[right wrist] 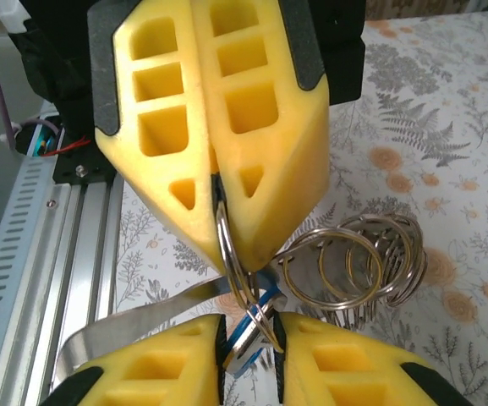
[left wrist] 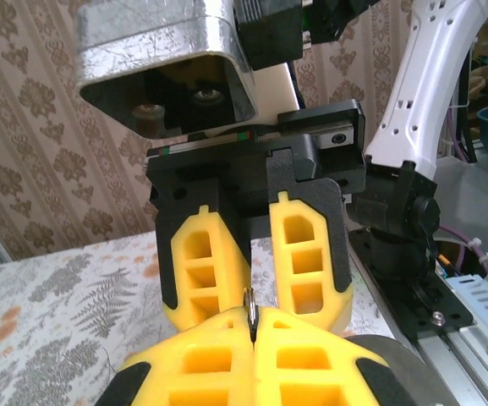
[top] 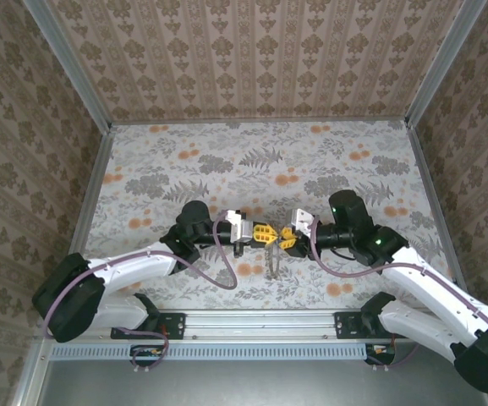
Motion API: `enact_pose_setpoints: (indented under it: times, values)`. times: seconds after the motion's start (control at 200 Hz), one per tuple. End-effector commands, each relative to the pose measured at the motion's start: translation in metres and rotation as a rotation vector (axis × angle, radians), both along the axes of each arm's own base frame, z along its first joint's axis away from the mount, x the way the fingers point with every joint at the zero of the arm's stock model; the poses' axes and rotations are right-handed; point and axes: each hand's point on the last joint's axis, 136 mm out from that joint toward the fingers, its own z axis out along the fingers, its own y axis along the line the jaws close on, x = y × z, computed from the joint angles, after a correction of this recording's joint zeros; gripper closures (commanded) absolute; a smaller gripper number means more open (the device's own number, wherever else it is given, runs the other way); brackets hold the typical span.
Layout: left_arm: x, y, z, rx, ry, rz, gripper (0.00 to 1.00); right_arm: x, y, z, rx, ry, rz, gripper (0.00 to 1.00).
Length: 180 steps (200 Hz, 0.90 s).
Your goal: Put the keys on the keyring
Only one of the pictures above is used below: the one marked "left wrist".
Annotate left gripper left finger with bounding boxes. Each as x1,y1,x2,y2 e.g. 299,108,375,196
95,306,255,406

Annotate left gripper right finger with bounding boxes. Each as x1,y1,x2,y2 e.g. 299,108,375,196
254,306,397,406

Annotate metal keyring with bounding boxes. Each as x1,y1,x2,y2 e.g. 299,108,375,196
243,287,260,344

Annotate grey metal sheet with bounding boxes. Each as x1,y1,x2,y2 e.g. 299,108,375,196
433,147,488,276

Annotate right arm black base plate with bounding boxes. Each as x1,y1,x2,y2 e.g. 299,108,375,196
348,230,477,339

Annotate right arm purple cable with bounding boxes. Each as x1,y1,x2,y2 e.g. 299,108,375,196
437,103,488,276

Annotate aluminium mounting rail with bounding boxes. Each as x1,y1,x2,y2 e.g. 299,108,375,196
408,321,488,406

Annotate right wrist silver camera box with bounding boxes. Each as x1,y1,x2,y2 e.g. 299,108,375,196
74,0,257,140

